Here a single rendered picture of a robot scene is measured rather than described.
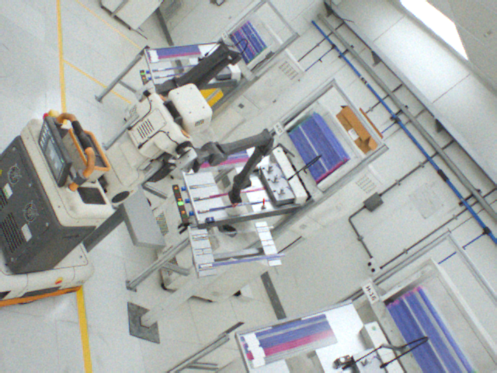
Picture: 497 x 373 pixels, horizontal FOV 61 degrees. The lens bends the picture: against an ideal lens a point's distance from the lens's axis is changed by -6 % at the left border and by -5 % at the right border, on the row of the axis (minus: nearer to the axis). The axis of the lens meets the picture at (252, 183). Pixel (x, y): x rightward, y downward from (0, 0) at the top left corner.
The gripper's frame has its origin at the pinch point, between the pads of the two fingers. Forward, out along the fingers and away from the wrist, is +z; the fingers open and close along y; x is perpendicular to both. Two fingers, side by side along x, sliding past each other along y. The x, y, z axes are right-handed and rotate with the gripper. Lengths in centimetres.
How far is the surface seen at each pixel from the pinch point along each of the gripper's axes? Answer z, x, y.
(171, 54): -2, 1, 191
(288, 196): -5.5, -36.8, -4.3
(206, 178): 0.9, 10.6, 28.7
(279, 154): -8, -45, 34
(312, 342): -1, -11, -103
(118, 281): 48, 80, -10
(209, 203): 1.0, 14.7, 6.3
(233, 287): 91, -8, -9
